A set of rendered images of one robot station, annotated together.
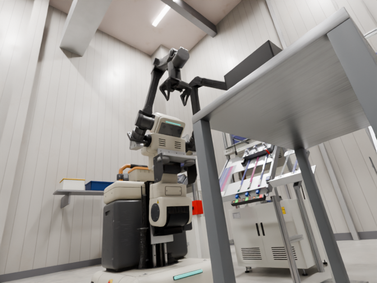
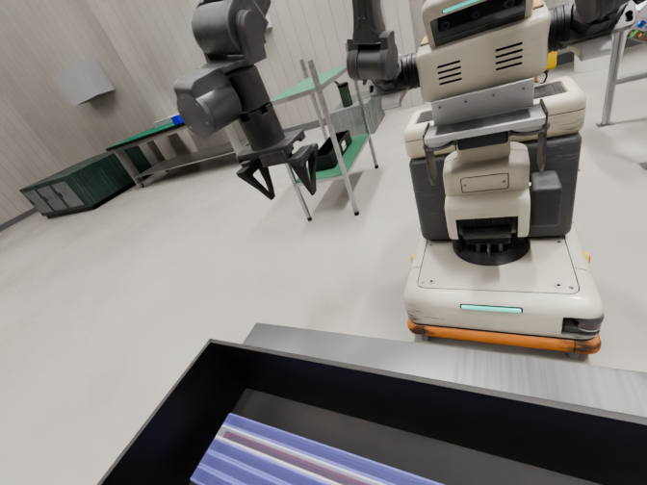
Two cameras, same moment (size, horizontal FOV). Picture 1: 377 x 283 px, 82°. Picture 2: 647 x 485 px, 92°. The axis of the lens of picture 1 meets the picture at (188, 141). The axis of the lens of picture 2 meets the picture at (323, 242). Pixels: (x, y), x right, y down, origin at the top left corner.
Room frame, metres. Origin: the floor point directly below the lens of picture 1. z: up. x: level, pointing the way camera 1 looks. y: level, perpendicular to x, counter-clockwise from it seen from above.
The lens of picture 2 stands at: (0.67, -0.48, 1.16)
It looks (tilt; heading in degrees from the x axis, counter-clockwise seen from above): 31 degrees down; 75
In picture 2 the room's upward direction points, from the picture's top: 21 degrees counter-clockwise
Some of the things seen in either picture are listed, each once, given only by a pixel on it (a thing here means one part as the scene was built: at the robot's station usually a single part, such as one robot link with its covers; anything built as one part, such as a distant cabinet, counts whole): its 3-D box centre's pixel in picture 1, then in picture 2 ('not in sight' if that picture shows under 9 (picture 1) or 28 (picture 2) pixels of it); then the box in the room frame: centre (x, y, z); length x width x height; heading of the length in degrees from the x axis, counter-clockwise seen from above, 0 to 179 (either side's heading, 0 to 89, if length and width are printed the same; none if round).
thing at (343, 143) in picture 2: not in sight; (332, 149); (1.71, 1.96, 0.41); 0.57 x 0.17 x 0.11; 45
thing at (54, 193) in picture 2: not in sight; (90, 181); (-1.40, 7.52, 0.36); 1.80 x 1.64 x 0.71; 134
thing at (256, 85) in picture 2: (174, 68); (242, 91); (0.78, 0.02, 1.14); 0.07 x 0.06 x 0.07; 29
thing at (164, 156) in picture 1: (174, 165); (480, 136); (1.32, 0.11, 0.84); 0.28 x 0.16 x 0.22; 130
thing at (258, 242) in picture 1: (277, 234); not in sight; (2.55, -0.83, 0.31); 0.70 x 0.65 x 0.62; 45
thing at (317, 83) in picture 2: not in sight; (327, 133); (1.71, 1.96, 0.55); 0.91 x 0.46 x 1.10; 45
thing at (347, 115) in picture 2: not in sight; (350, 100); (2.89, 3.63, 0.40); 0.83 x 0.66 x 0.80; 44
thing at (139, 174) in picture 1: (145, 177); not in sight; (1.63, 0.37, 0.87); 0.23 x 0.15 x 0.11; 130
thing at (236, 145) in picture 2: not in sight; (186, 142); (0.68, 5.74, 0.50); 2.76 x 1.09 x 1.00; 134
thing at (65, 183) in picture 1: (72, 186); not in sight; (4.33, 2.48, 1.56); 0.42 x 0.35 x 0.23; 134
